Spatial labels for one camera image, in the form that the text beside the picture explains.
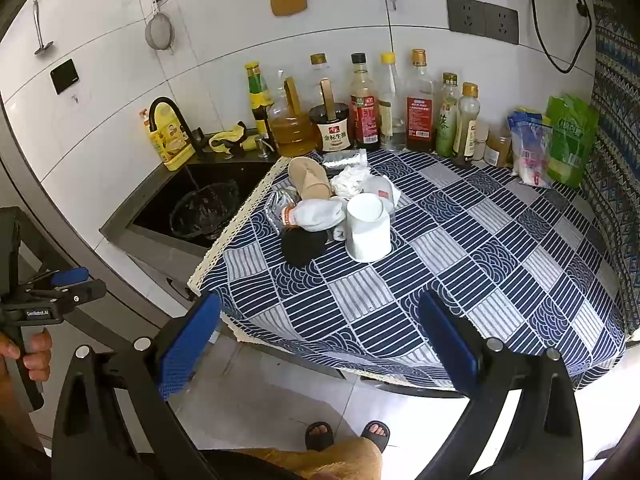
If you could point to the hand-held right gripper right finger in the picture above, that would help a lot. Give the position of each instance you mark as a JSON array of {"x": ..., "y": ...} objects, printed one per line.
[{"x": 450, "y": 342}]

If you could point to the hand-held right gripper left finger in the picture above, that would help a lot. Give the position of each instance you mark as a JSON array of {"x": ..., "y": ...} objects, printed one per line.
[{"x": 190, "y": 347}]

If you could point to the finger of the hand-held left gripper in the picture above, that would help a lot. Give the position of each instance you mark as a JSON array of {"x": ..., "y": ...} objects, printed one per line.
[
  {"x": 85, "y": 292},
  {"x": 70, "y": 276}
]

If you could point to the black plastic bag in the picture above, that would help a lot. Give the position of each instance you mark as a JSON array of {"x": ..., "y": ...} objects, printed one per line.
[{"x": 205, "y": 210}]

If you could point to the white glove with orange band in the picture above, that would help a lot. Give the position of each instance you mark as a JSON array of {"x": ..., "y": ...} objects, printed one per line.
[{"x": 315, "y": 214}]

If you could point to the white tissue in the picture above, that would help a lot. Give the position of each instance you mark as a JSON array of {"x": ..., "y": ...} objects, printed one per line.
[{"x": 350, "y": 181}]

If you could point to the person's left hand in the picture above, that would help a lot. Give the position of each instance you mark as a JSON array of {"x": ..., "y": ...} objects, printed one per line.
[{"x": 39, "y": 352}]

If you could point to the black sink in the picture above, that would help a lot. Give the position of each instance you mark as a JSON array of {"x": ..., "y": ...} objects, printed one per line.
[{"x": 150, "y": 212}]

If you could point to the blue patterned tablecloth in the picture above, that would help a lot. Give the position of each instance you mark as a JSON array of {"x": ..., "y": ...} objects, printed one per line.
[{"x": 450, "y": 240}]

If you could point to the black sandal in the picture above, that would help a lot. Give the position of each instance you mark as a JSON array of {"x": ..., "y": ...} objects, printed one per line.
[
  {"x": 376, "y": 434},
  {"x": 319, "y": 436}
]

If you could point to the tall white cup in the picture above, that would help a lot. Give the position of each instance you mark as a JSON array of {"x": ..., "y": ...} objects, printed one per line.
[{"x": 367, "y": 230}]

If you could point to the black cloth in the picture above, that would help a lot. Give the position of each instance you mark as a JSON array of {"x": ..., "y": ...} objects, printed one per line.
[{"x": 302, "y": 247}]

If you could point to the white cup with red mark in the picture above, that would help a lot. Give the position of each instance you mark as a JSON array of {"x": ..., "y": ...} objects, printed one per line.
[{"x": 384, "y": 191}]

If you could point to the yellow dish soap bottle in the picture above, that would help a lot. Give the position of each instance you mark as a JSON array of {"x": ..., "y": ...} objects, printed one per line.
[{"x": 167, "y": 142}]

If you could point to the clear plastic wrapper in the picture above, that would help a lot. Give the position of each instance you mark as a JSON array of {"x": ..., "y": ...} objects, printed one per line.
[{"x": 280, "y": 202}]

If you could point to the tan shorts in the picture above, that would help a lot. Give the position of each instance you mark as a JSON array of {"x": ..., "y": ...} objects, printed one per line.
[{"x": 325, "y": 462}]

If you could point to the black faucet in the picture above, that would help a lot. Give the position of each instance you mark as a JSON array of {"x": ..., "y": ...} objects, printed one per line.
[{"x": 172, "y": 110}]

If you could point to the small amber jar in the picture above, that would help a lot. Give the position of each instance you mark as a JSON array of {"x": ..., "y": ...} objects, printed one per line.
[{"x": 498, "y": 149}]

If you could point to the small white jar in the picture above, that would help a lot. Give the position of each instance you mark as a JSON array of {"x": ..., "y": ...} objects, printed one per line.
[{"x": 481, "y": 140}]

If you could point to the yellow cloth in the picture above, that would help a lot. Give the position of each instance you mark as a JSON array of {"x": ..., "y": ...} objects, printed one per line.
[{"x": 225, "y": 139}]

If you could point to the blue and white bag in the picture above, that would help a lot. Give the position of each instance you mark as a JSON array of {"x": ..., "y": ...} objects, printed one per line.
[{"x": 530, "y": 150}]

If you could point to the beige paper cup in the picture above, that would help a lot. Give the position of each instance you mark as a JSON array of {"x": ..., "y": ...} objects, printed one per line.
[{"x": 310, "y": 176}]

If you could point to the silver foil sleeve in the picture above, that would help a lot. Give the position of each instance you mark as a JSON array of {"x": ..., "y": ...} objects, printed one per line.
[{"x": 345, "y": 160}]

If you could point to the beige label bottle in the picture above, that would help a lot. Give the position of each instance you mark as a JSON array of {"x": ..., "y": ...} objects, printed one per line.
[{"x": 466, "y": 130}]

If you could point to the metal sink knob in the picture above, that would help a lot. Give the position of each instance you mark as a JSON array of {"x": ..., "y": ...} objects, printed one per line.
[{"x": 262, "y": 146}]

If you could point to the green tea bottle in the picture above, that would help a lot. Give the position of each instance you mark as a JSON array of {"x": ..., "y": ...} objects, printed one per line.
[{"x": 446, "y": 122}]

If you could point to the metal ladle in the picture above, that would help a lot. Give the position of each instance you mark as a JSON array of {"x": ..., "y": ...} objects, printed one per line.
[{"x": 41, "y": 47}]

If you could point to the green bag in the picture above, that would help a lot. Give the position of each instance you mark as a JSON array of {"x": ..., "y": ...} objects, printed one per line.
[{"x": 570, "y": 142}]

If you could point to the gold cap red label bottle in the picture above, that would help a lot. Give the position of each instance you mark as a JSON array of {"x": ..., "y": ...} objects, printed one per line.
[{"x": 419, "y": 110}]

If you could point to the clear cooking oil jug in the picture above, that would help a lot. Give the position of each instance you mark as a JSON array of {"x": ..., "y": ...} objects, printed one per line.
[{"x": 292, "y": 132}]

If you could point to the clear bottle with yellow cap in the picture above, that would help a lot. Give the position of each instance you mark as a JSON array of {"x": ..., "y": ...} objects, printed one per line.
[{"x": 392, "y": 110}]

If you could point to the dark soy sauce jug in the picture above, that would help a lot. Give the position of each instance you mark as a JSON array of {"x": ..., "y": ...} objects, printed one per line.
[{"x": 330, "y": 132}]

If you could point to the metal strainer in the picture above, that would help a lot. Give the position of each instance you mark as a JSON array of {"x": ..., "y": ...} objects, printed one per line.
[{"x": 160, "y": 32}]

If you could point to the green label bottle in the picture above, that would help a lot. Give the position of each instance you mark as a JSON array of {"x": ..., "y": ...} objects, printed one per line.
[{"x": 256, "y": 92}]

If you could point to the patterned curtain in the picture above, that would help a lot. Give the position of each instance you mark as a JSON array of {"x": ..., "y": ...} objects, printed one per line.
[{"x": 614, "y": 110}]

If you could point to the clear bottle with gold cap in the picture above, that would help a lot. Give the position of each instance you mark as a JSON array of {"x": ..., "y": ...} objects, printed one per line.
[{"x": 318, "y": 67}]

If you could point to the black wall panel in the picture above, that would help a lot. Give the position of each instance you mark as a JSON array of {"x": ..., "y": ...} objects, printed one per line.
[{"x": 65, "y": 76}]

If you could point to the grey wall outlet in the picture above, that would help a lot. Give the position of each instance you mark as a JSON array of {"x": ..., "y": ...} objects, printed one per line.
[
  {"x": 466, "y": 15},
  {"x": 501, "y": 24}
]

